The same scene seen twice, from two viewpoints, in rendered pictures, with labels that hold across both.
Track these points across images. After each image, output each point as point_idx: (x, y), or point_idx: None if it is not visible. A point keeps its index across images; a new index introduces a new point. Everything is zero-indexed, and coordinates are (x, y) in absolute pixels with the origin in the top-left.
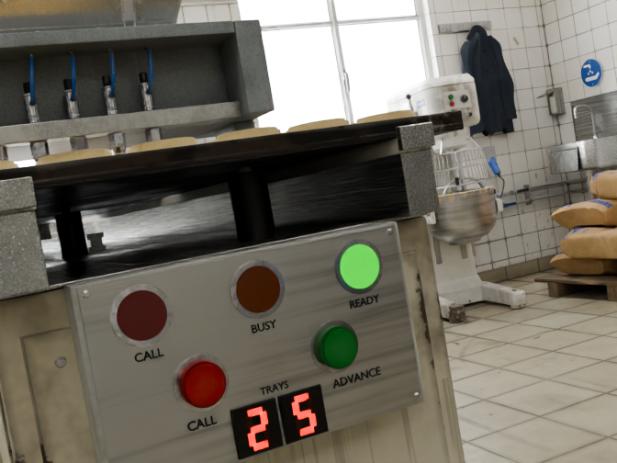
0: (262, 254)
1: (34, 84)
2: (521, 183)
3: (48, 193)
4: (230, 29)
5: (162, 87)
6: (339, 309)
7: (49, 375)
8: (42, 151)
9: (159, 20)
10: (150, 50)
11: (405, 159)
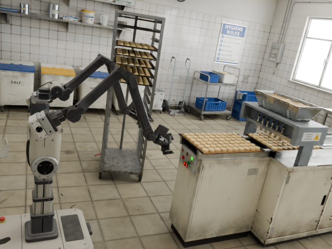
0: (188, 151)
1: (265, 120)
2: None
3: None
4: (293, 126)
5: (288, 130)
6: (190, 160)
7: None
8: (265, 130)
9: (292, 117)
10: (282, 123)
11: (197, 152)
